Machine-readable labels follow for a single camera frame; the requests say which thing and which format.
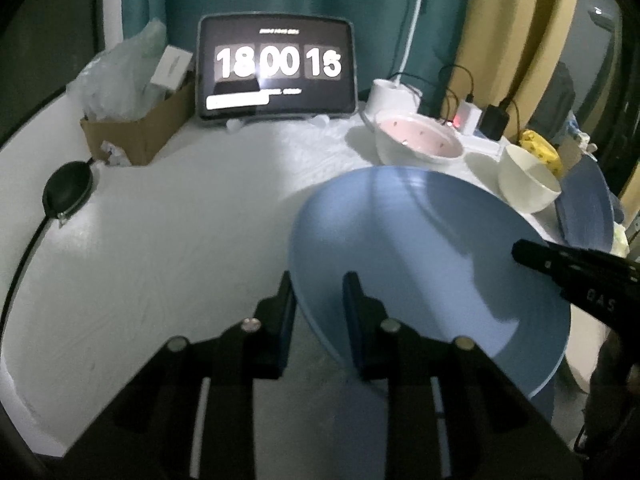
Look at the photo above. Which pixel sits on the white charger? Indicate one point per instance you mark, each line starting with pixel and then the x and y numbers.
pixel 470 117

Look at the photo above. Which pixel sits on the dotted pink bowl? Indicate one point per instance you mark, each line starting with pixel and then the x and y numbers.
pixel 420 132

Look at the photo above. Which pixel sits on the small white box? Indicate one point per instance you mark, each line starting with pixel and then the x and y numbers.
pixel 172 67

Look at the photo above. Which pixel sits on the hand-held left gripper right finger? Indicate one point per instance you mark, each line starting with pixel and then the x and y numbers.
pixel 352 322

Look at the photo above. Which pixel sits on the dark blue bowl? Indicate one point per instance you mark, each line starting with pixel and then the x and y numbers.
pixel 585 205

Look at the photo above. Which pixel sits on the white desk lamp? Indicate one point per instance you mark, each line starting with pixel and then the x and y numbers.
pixel 387 97

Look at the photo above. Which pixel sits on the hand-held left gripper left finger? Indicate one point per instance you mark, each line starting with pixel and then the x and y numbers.
pixel 286 332

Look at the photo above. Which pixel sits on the clear plastic bag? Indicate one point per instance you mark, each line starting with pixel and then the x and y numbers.
pixel 115 75

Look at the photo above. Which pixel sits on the cream bowl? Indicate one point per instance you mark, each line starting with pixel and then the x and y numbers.
pixel 525 185

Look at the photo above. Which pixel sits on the yellow packet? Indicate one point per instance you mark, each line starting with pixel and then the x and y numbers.
pixel 542 152

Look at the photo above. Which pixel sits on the yellow curtain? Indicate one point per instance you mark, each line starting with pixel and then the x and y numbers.
pixel 505 35

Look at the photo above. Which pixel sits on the clear tablet stand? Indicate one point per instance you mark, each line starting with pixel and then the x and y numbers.
pixel 235 126

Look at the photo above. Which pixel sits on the black charger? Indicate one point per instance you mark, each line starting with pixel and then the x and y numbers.
pixel 495 122

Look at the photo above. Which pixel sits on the cardboard box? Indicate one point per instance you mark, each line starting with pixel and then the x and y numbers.
pixel 145 130

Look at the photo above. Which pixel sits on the light blue plate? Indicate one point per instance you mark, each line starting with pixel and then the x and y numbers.
pixel 425 260

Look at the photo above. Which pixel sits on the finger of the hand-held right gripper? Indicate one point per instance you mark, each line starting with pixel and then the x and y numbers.
pixel 540 260

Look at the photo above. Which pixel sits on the black round device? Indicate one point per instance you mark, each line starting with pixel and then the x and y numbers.
pixel 67 187

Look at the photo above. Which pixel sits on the black tablet with clock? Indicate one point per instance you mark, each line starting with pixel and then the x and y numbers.
pixel 277 60

